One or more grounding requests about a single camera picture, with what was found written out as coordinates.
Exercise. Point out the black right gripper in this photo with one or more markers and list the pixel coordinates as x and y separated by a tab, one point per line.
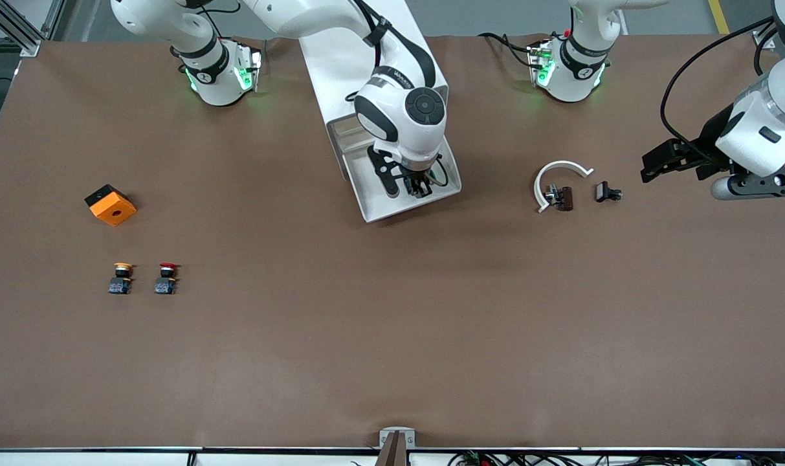
420	183

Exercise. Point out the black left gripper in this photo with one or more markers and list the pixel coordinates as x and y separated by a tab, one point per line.
714	140

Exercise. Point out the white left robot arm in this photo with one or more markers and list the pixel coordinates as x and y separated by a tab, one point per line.
580	71

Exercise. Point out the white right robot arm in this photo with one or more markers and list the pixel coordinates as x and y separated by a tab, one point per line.
405	110

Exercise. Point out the red push button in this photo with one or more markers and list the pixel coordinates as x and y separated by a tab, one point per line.
166	278

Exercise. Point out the orange button box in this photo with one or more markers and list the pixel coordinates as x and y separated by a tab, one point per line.
112	210

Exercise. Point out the yellow push button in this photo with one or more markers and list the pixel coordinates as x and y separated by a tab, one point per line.
121	278

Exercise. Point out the black small clip component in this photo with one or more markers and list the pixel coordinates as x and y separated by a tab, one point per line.
604	191

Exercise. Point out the dark brown small component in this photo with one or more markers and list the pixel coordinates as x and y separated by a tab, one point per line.
565	198

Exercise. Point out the brown table mat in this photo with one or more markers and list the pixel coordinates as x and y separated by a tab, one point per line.
392	323

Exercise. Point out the white curved plastic bracket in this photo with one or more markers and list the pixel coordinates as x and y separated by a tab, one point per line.
563	164

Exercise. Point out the aluminium frame profile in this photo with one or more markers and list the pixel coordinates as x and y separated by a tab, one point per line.
761	40
28	46

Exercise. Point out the grey metal edge bracket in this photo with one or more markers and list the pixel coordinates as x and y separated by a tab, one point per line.
386	435

